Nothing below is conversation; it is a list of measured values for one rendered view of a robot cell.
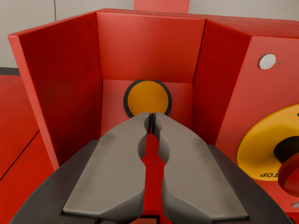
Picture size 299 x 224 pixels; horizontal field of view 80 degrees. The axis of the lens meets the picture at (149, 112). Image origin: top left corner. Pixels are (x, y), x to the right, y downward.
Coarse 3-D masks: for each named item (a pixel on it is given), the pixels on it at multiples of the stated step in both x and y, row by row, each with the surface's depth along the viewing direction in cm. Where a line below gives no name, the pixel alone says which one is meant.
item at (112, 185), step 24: (144, 120) 11; (120, 144) 9; (144, 144) 10; (96, 168) 8; (120, 168) 8; (144, 168) 8; (72, 192) 6; (96, 192) 7; (120, 192) 7; (144, 192) 7; (96, 216) 6; (120, 216) 7
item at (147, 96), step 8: (136, 88) 16; (144, 88) 16; (152, 88) 17; (160, 88) 17; (128, 96) 17; (136, 96) 16; (144, 96) 16; (152, 96) 17; (160, 96) 17; (128, 104) 17; (136, 104) 16; (144, 104) 16; (152, 104) 16; (160, 104) 17; (136, 112) 16; (152, 112) 16
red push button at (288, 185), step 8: (296, 136) 12; (280, 144) 12; (288, 144) 12; (296, 144) 11; (280, 152) 12; (288, 152) 11; (296, 152) 11; (280, 160) 12; (288, 160) 10; (296, 160) 10; (280, 168) 11; (288, 168) 10; (296, 168) 10; (280, 176) 11; (288, 176) 10; (296, 176) 10; (280, 184) 11; (288, 184) 10; (296, 184) 10; (288, 192) 11; (296, 192) 11
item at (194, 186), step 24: (168, 120) 11; (168, 144) 9; (192, 144) 9; (168, 168) 8; (192, 168) 8; (216, 168) 8; (168, 192) 7; (192, 192) 7; (216, 192) 7; (168, 216) 7; (192, 216) 7; (216, 216) 6; (240, 216) 6
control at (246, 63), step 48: (48, 48) 7; (96, 48) 15; (144, 48) 16; (192, 48) 16; (240, 48) 9; (288, 48) 9; (48, 96) 8; (96, 96) 15; (192, 96) 18; (240, 96) 10; (288, 96) 10; (48, 144) 8
